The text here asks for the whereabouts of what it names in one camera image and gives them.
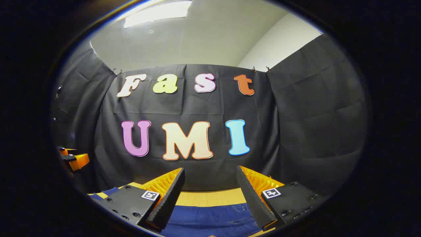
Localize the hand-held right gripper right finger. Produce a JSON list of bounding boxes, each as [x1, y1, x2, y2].
[[236, 165, 329, 231]]

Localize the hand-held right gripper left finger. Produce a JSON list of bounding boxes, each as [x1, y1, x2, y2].
[[88, 167, 186, 231]]

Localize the blue denim jeans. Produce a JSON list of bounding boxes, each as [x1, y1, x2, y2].
[[90, 187, 263, 237]]

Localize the black backdrop cloth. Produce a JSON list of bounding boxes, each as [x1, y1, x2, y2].
[[51, 33, 369, 198]]

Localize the white ceiling light panel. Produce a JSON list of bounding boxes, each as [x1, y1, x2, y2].
[[123, 0, 193, 29]]

